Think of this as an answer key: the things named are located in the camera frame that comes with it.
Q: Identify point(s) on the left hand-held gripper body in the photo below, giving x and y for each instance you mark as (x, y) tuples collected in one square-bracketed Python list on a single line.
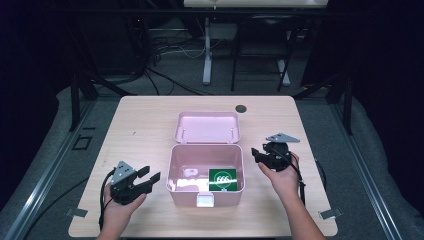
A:
[(124, 186)]

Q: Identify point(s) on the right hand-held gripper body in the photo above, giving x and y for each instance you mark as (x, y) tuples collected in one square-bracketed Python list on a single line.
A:
[(278, 155)]

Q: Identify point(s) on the green card with white print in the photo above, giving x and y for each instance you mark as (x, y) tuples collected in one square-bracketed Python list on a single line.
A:
[(222, 180)]

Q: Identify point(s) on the pink storage box with lid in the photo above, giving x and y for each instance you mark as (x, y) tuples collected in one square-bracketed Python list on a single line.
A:
[(206, 160)]

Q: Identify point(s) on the person's right hand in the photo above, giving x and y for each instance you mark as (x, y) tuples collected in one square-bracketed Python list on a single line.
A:
[(283, 181)]

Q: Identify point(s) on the person's left hand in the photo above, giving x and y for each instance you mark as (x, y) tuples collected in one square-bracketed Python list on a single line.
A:
[(118, 213)]

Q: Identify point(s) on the dark round table grommet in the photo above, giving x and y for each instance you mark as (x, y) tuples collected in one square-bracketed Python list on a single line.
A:
[(240, 108)]

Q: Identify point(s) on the black metal stand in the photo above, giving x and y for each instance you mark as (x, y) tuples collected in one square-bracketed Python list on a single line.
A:
[(78, 93), (343, 96)]

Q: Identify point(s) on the black chair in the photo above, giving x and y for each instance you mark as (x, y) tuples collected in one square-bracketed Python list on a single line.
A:
[(260, 40)]

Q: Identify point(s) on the white desk with legs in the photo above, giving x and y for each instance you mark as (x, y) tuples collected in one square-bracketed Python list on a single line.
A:
[(253, 3)]

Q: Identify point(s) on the grey table clamp bracket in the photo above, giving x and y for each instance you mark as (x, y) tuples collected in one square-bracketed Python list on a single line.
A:
[(330, 213), (77, 212)]

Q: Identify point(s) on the aluminium floor rail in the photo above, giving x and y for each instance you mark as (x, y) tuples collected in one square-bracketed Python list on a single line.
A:
[(46, 176), (363, 173)]

